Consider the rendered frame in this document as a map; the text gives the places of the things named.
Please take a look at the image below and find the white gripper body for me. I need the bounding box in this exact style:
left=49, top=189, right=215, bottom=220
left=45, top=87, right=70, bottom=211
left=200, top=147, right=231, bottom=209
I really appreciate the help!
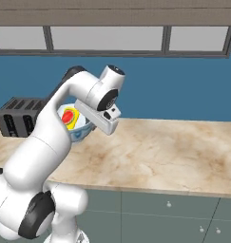
left=74, top=99, right=121, bottom=137

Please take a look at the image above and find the grey-green drawer front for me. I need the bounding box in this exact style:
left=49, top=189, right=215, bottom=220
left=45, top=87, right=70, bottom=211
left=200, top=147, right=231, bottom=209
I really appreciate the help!
left=219, top=196, right=231, bottom=222
left=84, top=189, right=123, bottom=214
left=121, top=191, right=221, bottom=220

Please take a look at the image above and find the black toaster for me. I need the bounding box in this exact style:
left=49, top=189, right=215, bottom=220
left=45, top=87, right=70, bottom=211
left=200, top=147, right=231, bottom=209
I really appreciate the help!
left=0, top=96, right=50, bottom=139

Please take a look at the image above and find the grey framed window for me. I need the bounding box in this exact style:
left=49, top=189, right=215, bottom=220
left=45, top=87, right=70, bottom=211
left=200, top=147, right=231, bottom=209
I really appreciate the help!
left=0, top=25, right=231, bottom=59

